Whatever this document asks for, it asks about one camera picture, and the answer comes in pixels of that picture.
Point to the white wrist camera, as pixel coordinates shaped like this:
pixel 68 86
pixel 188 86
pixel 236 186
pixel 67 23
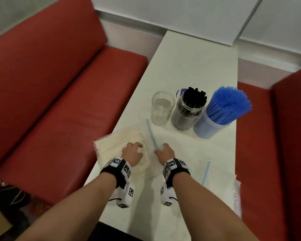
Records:
pixel 125 198
pixel 166 197

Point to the clear plastic bag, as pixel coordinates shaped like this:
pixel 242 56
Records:
pixel 237 198

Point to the clear glass jar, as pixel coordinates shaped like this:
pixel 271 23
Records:
pixel 183 117
pixel 162 110

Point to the person's right hand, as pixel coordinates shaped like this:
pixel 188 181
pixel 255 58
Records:
pixel 166 154

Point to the red sofa beside plant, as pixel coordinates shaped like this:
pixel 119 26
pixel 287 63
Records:
pixel 278 148

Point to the frosted plastic jar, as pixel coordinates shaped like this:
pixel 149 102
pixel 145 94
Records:
pixel 205 127

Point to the person's right forearm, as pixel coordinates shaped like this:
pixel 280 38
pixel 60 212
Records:
pixel 210 210

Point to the small bunch of blue straws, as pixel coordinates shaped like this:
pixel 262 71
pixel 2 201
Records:
pixel 228 102

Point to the black wristband with markers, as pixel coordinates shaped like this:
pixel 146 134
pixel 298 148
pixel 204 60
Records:
pixel 178 171
pixel 115 173

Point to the person's dark clothing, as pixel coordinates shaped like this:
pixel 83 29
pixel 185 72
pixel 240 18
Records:
pixel 110 233

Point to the person's left hand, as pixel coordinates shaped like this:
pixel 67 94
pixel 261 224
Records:
pixel 131 154

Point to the person's left forearm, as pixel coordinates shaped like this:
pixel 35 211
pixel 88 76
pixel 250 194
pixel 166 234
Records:
pixel 67 213

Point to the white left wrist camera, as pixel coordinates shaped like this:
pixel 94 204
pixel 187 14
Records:
pixel 125 198

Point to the small bunch of black straws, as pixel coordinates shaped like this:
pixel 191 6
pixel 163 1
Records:
pixel 194 97

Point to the black right wristband with markers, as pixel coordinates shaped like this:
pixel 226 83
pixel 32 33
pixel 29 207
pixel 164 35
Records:
pixel 178 171

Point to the black left wristband with markers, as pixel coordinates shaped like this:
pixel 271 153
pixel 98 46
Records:
pixel 115 173

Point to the clear bag with white strips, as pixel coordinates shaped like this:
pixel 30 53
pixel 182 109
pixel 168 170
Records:
pixel 220 178

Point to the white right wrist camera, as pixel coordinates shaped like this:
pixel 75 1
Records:
pixel 166 197

